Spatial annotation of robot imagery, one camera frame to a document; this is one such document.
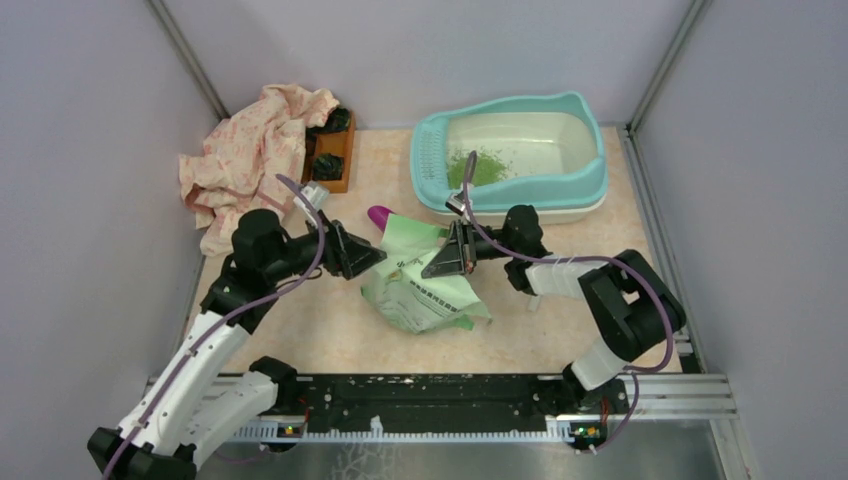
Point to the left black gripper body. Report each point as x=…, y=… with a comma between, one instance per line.
x=301, y=254

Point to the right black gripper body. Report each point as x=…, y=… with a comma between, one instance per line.
x=496, y=237

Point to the purple plastic scoop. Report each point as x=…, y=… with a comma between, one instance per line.
x=379, y=215

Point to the green litter bag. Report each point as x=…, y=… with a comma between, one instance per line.
x=396, y=289

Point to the white bag clip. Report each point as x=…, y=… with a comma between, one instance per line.
x=533, y=303

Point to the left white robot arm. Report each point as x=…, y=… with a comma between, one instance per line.
x=169, y=434

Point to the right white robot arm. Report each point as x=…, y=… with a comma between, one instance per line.
x=631, y=306

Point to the green litter pile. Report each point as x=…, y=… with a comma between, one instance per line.
x=490, y=168

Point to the teal litter box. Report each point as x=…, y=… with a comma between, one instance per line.
x=554, y=143

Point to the dark plant near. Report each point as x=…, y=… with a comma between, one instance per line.
x=327, y=167

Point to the dark plant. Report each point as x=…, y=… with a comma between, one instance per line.
x=338, y=121
x=327, y=167

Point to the pink patterned cloth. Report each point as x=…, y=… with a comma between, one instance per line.
x=242, y=158

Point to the wooden tray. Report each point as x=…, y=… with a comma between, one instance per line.
x=329, y=151

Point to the dark plant far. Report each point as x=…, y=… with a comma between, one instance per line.
x=338, y=121

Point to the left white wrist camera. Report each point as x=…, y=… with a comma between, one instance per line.
x=315, y=194

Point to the white slotted cable duct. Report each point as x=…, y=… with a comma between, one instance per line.
x=270, y=432

